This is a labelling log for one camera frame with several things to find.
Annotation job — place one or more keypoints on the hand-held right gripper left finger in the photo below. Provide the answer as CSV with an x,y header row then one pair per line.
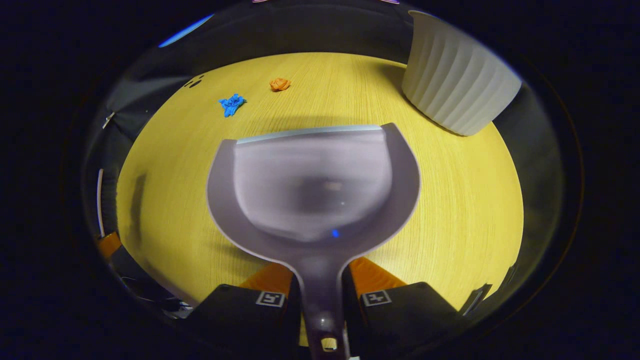
x,y
240,315

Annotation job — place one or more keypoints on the white ribbed garbage bin cup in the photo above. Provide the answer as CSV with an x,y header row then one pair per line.
x,y
460,75

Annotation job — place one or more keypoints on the blue paper trash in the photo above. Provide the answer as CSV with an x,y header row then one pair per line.
x,y
231,104

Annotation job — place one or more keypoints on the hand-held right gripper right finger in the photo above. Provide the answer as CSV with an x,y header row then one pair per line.
x,y
400,315

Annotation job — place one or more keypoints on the small white clip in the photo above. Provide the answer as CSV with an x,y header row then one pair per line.
x,y
108,120

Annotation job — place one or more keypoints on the orange paper trash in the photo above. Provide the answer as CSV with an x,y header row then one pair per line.
x,y
280,84

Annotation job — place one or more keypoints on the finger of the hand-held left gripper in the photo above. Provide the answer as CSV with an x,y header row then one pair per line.
x,y
125,265

